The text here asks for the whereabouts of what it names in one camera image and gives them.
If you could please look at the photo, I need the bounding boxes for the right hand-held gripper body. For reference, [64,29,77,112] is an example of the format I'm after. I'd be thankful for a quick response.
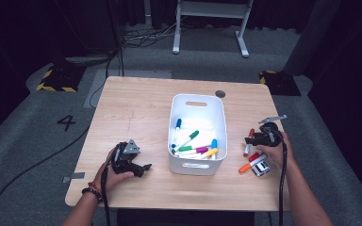
[252,114,288,149]

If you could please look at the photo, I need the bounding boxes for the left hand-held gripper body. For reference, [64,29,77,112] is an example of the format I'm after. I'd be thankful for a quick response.
[109,138,141,175]

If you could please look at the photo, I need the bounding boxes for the dark red marker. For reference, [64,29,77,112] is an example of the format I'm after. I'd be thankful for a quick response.
[242,127,256,158]

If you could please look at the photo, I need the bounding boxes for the white toy car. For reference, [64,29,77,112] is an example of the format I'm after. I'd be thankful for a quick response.
[251,159,272,178]

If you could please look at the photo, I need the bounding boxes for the orange marker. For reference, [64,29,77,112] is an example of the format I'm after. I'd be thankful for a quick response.
[238,153,268,174]

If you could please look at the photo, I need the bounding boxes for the light blue marker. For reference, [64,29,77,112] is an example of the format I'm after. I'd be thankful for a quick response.
[210,138,218,161]

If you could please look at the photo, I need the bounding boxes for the yellow marker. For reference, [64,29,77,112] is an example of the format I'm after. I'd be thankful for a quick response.
[201,147,220,160]

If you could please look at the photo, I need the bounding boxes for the light green marker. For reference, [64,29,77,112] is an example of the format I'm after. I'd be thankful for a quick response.
[177,144,213,153]

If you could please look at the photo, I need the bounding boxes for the magenta marker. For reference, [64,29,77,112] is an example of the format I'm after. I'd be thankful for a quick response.
[182,146,209,156]

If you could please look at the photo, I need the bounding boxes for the dark blue marker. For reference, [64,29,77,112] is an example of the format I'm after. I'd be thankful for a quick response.
[171,118,183,149]

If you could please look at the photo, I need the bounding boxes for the white plastic storage bin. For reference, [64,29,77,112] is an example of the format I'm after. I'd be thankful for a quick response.
[167,93,229,177]

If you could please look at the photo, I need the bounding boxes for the dark green marker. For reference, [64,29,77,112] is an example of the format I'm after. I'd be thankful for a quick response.
[173,129,200,154]

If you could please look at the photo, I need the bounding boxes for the person's right hand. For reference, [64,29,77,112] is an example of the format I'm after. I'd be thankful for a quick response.
[256,131,296,172]

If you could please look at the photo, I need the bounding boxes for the person's left hand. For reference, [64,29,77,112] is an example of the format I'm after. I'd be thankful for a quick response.
[91,147,136,191]

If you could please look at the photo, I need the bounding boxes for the grey tape piece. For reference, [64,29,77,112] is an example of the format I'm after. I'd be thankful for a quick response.
[62,171,86,184]

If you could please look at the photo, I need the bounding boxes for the black yellow striped base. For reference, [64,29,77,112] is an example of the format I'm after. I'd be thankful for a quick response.
[258,70,302,97]
[36,63,87,93]

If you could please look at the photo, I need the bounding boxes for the black stand pole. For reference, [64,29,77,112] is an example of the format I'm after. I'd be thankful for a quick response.
[106,0,125,78]

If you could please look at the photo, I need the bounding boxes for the grey pillar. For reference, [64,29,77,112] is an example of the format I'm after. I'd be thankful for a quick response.
[283,0,342,77]

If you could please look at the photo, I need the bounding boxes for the left hand-held gripper black cable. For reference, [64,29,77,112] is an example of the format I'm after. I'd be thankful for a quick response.
[100,166,112,226]

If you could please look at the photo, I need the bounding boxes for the hand-held gripper black cable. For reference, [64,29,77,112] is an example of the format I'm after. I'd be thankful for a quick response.
[265,125,289,226]
[100,166,112,226]

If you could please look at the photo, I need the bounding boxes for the black bead bracelet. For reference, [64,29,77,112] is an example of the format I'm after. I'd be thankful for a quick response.
[80,187,104,203]

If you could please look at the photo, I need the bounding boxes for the right hand-held gripper black cable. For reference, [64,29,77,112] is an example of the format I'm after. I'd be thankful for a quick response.
[265,125,289,226]

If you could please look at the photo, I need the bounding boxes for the thin black floor cable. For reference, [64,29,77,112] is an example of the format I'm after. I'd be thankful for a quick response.
[89,46,121,109]

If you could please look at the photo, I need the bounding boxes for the thick black floor cable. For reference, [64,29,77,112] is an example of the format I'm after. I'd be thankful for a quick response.
[0,124,91,226]

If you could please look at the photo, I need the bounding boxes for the bundle of floor cables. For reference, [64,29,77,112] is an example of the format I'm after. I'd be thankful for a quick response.
[121,17,187,49]

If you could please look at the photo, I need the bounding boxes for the white metal desk frame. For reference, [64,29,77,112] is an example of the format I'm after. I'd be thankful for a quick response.
[172,0,255,58]

